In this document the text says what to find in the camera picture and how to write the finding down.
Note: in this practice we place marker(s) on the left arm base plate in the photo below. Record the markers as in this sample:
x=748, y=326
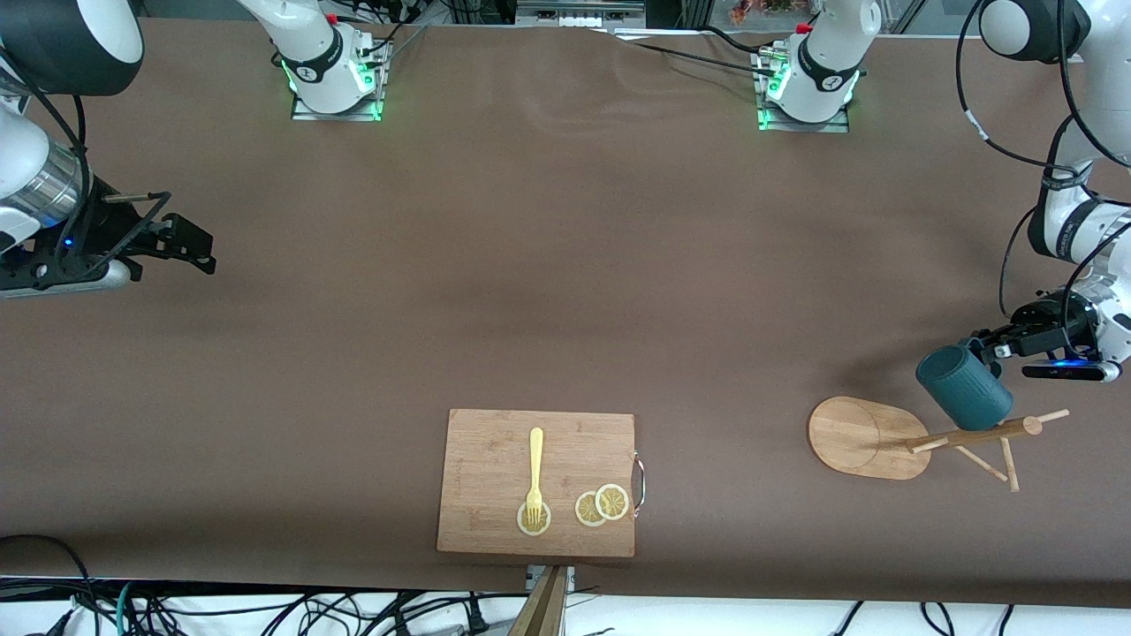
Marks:
x=839, y=126

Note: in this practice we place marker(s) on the yellow plastic fork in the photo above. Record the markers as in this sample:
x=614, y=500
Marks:
x=535, y=459

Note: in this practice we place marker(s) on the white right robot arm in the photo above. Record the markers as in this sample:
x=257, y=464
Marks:
x=35, y=177

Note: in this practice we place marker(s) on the wooden cup rack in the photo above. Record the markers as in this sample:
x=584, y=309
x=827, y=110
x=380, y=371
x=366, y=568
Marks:
x=861, y=437

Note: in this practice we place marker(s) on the bamboo cutting board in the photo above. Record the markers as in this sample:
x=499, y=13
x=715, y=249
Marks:
x=495, y=468

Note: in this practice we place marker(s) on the large table cover sheet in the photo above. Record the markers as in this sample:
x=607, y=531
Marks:
x=265, y=397

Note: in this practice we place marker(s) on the wooden beam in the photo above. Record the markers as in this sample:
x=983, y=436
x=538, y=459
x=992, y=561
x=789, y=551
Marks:
x=541, y=609

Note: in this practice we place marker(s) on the white power strip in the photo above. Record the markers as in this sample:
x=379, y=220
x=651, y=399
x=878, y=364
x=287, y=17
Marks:
x=579, y=16

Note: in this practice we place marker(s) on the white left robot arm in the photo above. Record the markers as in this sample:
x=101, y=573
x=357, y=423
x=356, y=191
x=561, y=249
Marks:
x=826, y=71

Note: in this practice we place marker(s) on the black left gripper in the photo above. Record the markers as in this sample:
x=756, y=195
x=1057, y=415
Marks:
x=1050, y=323

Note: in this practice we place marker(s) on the teal mug yellow inside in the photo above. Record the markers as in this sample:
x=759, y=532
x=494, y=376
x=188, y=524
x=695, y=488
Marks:
x=963, y=393

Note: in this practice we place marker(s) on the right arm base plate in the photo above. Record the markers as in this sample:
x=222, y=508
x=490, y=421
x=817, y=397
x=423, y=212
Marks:
x=305, y=113

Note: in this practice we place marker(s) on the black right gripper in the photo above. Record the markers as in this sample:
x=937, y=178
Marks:
x=108, y=237

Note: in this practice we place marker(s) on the lemon slice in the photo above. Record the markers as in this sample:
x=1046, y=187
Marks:
x=523, y=527
x=612, y=501
x=585, y=512

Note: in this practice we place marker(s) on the metal table bracket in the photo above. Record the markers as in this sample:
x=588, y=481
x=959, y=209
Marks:
x=534, y=576

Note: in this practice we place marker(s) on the orange red decoration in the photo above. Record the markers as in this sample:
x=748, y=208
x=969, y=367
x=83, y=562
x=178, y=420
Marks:
x=760, y=9

